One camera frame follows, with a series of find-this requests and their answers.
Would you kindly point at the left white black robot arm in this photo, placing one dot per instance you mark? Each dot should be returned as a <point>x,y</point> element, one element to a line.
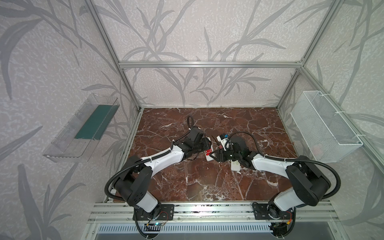
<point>132,182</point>

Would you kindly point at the red white remote control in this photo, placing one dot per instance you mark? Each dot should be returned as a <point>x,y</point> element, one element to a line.
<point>208,154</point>

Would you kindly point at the clear plastic wall shelf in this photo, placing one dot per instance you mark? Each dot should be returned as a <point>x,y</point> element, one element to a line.
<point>79,138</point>

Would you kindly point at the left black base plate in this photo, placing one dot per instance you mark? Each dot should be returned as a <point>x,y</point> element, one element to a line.
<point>162,212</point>

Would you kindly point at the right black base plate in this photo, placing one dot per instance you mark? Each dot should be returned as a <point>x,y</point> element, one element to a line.
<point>263,211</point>

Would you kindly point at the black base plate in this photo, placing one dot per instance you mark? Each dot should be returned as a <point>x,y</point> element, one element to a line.
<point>162,212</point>
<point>263,211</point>

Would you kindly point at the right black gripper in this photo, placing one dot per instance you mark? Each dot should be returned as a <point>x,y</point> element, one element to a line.
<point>227,154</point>

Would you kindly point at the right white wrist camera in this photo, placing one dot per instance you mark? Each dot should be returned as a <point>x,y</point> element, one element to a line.
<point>224,141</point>

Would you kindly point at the aluminium front rail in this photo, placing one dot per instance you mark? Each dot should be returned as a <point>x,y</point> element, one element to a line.
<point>204,212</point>

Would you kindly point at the aluminium frame crossbar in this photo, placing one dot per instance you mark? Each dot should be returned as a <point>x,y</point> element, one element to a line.
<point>199,64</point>

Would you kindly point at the white air conditioner remote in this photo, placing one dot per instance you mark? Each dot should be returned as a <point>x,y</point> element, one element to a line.
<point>235,166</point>

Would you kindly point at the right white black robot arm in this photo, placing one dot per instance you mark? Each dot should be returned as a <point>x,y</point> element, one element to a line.
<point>311,181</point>

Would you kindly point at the white wire mesh basket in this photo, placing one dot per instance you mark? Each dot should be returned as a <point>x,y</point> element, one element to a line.
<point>326,132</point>

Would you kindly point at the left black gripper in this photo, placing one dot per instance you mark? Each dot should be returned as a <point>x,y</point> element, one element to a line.
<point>202,145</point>

